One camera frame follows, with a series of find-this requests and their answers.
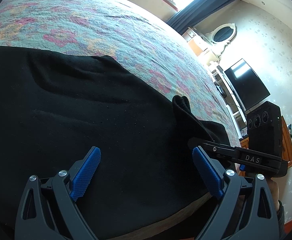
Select white oval mirror dresser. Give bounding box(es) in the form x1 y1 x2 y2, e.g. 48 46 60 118
182 23 237 66

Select black flat television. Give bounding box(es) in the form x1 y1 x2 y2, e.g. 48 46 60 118
224 59 270 110

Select black pants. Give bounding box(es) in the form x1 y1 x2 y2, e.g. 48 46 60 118
0 47 230 239

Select person right hand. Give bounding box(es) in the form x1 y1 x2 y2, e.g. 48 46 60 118
238 177 281 213

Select white tv stand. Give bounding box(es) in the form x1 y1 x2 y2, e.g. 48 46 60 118
209 61 247 141

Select floral bedspread bed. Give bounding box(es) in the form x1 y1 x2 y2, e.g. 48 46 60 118
0 0 239 146

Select right blue curtain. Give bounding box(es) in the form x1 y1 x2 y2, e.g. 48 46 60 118
166 0 236 35

